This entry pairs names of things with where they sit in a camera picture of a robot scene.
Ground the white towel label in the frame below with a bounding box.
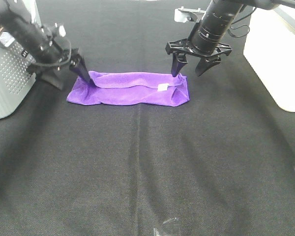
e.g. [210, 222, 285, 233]
[157, 83, 169, 91]

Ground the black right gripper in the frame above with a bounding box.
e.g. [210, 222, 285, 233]
[165, 39, 232, 77]

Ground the white container right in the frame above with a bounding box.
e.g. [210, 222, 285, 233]
[243, 5, 295, 113]

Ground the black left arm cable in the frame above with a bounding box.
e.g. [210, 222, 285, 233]
[27, 38, 73, 67]

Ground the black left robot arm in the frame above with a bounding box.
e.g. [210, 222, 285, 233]
[0, 0, 92, 89]

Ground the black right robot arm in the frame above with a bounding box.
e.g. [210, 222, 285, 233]
[165, 0, 295, 77]

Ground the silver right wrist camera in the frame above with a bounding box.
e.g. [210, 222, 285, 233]
[174, 7, 206, 23]

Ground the grey perforated laundry basket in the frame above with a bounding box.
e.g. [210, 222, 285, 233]
[0, 0, 44, 120]

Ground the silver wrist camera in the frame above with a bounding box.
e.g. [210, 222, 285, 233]
[41, 23, 66, 39]
[174, 7, 206, 23]

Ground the black tablecloth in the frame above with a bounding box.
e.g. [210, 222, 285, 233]
[0, 0, 295, 236]

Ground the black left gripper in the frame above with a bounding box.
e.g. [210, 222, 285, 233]
[27, 24, 91, 90]

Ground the clear tape near edge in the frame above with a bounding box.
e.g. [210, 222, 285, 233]
[153, 217, 181, 236]

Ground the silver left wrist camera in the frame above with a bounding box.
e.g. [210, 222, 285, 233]
[41, 23, 66, 39]

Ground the purple microfibre towel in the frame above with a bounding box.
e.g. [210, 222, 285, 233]
[66, 71, 190, 107]

